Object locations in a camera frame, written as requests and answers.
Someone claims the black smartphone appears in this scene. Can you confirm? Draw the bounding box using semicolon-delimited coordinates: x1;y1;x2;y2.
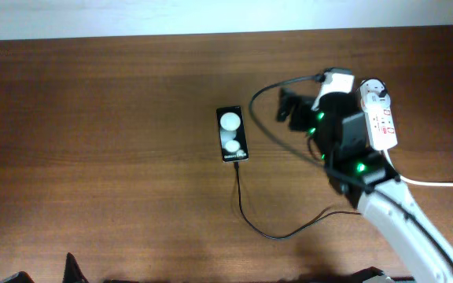
216;105;249;163

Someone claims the black charger cable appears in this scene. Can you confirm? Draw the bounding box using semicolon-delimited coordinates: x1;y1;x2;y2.
233;78;389;241

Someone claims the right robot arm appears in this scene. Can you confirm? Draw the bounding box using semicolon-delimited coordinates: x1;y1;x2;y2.
276;88;453;282

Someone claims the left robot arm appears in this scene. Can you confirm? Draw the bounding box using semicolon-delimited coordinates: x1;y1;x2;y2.
0;252;138;283

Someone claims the white charger plug adapter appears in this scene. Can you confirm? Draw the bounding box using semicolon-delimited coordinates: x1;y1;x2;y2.
358;78;391;112

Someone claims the white power strip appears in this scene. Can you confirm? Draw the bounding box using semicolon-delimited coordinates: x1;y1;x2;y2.
365;108;398;151

